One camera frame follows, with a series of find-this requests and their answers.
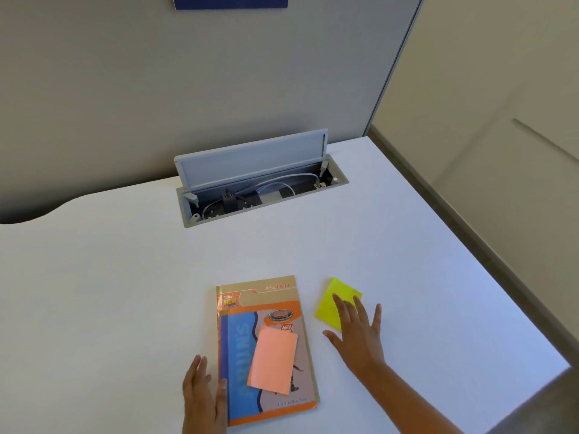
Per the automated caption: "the orange and blue notebook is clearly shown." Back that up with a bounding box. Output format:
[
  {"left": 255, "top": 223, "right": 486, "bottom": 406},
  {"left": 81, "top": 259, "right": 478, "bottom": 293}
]
[{"left": 216, "top": 275, "right": 320, "bottom": 427}]

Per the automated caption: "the pink sticky note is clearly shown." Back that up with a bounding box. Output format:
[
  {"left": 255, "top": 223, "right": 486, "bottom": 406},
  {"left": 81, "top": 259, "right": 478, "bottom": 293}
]
[{"left": 246, "top": 325, "right": 299, "bottom": 396}]

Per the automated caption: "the yellow sticky note pad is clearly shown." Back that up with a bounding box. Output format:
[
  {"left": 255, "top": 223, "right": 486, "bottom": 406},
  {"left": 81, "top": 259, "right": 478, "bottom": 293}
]
[{"left": 315, "top": 278, "right": 363, "bottom": 332}]

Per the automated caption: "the person's right forearm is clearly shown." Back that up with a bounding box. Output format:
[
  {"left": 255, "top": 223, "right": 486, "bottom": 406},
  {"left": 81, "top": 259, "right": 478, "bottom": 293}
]
[{"left": 362, "top": 362, "right": 466, "bottom": 434}]

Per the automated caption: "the person's right hand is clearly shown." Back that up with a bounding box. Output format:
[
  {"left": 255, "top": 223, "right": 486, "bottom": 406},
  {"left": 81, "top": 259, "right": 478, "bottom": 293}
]
[{"left": 322, "top": 293, "right": 388, "bottom": 375}]

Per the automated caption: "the blue wall sign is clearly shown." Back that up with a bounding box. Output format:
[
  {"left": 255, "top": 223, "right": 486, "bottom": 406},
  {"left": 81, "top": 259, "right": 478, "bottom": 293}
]
[{"left": 171, "top": 0, "right": 289, "bottom": 11}]

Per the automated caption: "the grey cable box lid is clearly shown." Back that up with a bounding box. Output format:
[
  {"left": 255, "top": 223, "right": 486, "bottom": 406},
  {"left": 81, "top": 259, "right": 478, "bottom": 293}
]
[{"left": 174, "top": 128, "right": 328, "bottom": 193}]

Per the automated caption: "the person's left hand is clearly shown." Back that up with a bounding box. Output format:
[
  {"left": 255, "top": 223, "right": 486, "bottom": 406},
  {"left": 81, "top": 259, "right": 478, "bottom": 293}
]
[{"left": 182, "top": 354, "right": 229, "bottom": 434}]

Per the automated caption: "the grey desk cable box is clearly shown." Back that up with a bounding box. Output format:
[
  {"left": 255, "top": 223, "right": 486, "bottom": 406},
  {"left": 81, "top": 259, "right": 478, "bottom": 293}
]
[{"left": 176, "top": 154, "right": 350, "bottom": 228}]

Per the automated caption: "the white cable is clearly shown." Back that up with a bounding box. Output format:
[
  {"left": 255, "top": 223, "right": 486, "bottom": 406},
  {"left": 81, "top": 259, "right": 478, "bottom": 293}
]
[{"left": 201, "top": 161, "right": 329, "bottom": 220}]

